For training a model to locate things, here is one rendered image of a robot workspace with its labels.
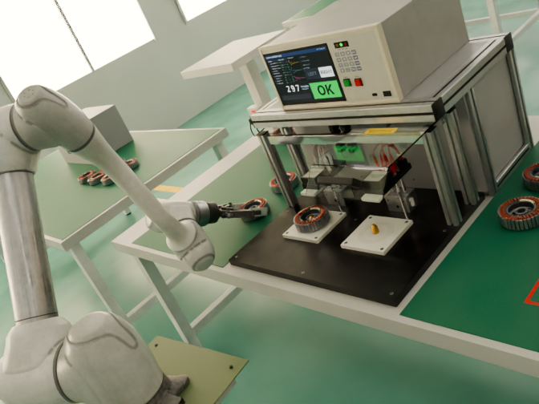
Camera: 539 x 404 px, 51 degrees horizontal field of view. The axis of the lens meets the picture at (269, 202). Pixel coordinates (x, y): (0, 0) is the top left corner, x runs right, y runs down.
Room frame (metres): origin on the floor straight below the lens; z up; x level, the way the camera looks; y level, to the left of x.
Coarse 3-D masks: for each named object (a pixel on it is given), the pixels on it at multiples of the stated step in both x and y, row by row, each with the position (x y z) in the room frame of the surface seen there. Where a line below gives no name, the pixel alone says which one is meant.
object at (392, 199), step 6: (390, 192) 1.46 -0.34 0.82; (396, 192) 1.44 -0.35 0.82; (402, 192) 1.43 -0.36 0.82; (408, 192) 1.41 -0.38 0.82; (414, 192) 1.42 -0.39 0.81; (390, 198) 1.44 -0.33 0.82; (396, 198) 1.42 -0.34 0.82; (408, 198) 1.40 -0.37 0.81; (414, 198) 1.42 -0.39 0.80; (390, 204) 1.45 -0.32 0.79; (396, 204) 1.43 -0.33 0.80; (408, 204) 1.40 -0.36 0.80; (390, 210) 1.45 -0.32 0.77; (396, 210) 1.43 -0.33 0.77; (402, 210) 1.42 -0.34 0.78; (408, 210) 1.40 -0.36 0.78
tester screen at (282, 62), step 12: (312, 48) 1.53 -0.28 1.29; (324, 48) 1.49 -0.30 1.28; (276, 60) 1.65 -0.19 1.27; (288, 60) 1.61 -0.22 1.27; (300, 60) 1.57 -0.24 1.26; (312, 60) 1.54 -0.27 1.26; (324, 60) 1.50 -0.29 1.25; (276, 72) 1.67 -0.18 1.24; (288, 72) 1.63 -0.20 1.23; (300, 72) 1.59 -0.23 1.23; (276, 84) 1.68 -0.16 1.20; (288, 84) 1.64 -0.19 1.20; (300, 84) 1.60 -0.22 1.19; (312, 96) 1.58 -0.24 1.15
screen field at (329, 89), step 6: (312, 84) 1.56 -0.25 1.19; (318, 84) 1.55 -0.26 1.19; (324, 84) 1.53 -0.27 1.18; (330, 84) 1.51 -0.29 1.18; (336, 84) 1.49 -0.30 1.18; (312, 90) 1.57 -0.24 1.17; (318, 90) 1.55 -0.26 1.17; (324, 90) 1.53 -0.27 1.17; (330, 90) 1.52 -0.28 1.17; (336, 90) 1.50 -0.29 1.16; (318, 96) 1.56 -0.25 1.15; (324, 96) 1.54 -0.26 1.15; (330, 96) 1.52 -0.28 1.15; (336, 96) 1.51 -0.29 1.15
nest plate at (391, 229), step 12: (372, 216) 1.44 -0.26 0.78; (384, 216) 1.42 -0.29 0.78; (360, 228) 1.41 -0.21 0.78; (384, 228) 1.36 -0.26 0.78; (396, 228) 1.33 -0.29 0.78; (348, 240) 1.38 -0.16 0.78; (360, 240) 1.35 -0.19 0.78; (372, 240) 1.32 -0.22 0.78; (384, 240) 1.30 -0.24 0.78; (396, 240) 1.29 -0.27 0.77; (372, 252) 1.28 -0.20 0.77; (384, 252) 1.25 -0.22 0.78
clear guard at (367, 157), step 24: (336, 144) 1.38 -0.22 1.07; (360, 144) 1.31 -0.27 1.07; (384, 144) 1.25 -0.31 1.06; (408, 144) 1.19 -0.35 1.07; (312, 168) 1.32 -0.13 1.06; (336, 168) 1.25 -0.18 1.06; (360, 168) 1.19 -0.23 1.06; (384, 168) 1.14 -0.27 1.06; (312, 192) 1.28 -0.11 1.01; (336, 192) 1.22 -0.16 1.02; (360, 192) 1.16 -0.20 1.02; (384, 192) 1.11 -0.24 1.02
